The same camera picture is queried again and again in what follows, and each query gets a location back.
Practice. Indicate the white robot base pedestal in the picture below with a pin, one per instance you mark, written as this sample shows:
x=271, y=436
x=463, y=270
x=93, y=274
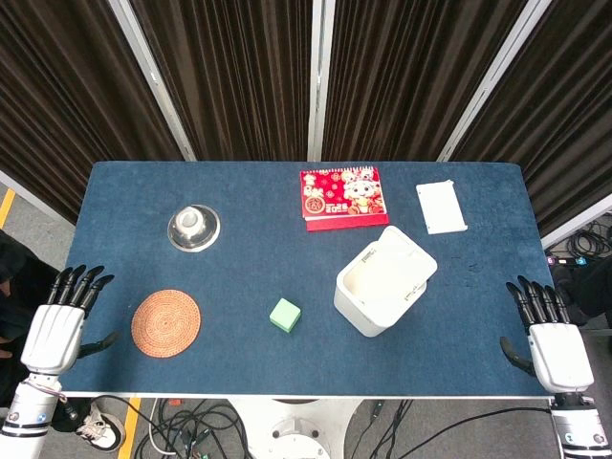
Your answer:
x=292, y=428

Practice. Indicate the green cube block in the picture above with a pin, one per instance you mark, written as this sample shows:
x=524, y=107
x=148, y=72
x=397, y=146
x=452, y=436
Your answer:
x=285, y=315

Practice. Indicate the brown pleated curtain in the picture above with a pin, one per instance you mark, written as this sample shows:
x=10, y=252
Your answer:
x=306, y=76

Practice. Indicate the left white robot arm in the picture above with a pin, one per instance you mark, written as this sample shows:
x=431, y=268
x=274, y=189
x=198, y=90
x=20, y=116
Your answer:
x=26, y=421

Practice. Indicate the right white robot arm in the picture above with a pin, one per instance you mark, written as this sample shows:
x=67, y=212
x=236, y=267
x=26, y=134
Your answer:
x=579, y=423

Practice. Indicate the white sneaker shoe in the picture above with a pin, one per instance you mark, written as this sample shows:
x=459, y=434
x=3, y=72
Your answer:
x=100, y=428

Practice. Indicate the black power strip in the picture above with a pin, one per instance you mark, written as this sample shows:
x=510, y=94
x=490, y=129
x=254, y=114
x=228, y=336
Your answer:
x=566, y=259

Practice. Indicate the steel bowl with white cup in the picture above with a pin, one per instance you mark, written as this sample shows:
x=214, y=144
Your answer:
x=193, y=227

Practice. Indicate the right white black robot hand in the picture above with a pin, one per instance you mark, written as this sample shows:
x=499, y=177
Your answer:
x=560, y=351

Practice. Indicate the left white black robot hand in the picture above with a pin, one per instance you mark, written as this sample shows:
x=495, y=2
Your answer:
x=51, y=330

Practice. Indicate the red desk calendar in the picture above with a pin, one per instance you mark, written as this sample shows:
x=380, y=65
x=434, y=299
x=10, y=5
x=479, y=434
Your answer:
x=344, y=199

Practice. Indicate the white open-lid box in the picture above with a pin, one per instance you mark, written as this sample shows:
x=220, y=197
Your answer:
x=385, y=282

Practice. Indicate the round woven orange coaster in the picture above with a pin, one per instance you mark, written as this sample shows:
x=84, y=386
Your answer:
x=166, y=322

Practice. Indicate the white rectangular plastic plate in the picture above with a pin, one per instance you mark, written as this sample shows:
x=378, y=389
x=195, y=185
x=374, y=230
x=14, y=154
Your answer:
x=441, y=207

